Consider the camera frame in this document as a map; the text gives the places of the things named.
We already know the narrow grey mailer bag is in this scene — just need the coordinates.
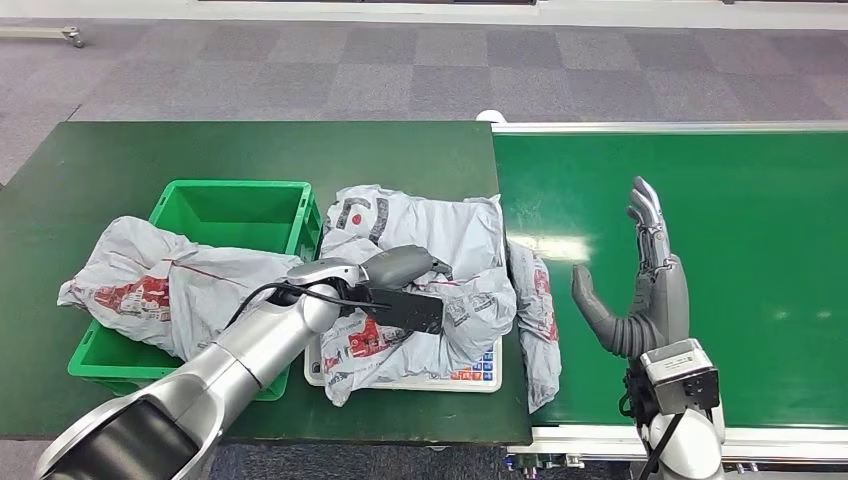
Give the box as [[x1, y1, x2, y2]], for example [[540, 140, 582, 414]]
[[506, 239, 564, 415]]

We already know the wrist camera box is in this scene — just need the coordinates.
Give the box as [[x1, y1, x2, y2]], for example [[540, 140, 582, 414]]
[[360, 286, 446, 337], [638, 338, 721, 417]]

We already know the large grey logo mailer bag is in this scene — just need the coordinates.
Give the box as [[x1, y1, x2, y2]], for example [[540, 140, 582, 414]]
[[318, 184, 519, 409]]

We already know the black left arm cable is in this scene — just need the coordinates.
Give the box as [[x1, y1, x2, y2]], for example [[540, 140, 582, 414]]
[[223, 281, 392, 331]]

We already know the green plastic crate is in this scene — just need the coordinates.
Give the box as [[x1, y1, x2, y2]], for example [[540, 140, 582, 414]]
[[66, 179, 325, 403]]

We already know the white electronic scale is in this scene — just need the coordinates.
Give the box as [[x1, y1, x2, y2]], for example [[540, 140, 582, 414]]
[[302, 334, 504, 395]]

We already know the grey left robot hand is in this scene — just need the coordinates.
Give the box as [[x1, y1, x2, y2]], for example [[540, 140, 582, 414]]
[[360, 244, 454, 291]]

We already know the green conveyor belt machine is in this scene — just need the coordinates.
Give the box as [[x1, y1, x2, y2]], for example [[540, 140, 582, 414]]
[[491, 119, 848, 480]]

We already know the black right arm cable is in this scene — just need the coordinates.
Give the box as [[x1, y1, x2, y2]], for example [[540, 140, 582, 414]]
[[634, 411, 685, 480]]

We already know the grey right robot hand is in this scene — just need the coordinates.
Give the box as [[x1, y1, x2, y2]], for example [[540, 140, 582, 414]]
[[570, 175, 691, 361]]

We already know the cart base with caster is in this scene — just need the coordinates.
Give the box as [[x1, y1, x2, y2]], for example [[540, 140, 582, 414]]
[[0, 25, 86, 50]]

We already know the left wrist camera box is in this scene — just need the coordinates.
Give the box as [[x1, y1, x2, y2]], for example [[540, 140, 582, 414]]
[[360, 286, 446, 337]]

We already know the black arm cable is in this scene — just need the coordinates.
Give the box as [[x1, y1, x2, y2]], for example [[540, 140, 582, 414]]
[[223, 281, 392, 331], [634, 411, 685, 480]]

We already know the crumpled grey mailer bag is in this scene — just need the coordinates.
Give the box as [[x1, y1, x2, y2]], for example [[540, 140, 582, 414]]
[[56, 215, 303, 363]]

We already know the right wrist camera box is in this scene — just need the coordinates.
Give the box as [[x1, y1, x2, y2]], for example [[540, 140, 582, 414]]
[[638, 338, 721, 417]]

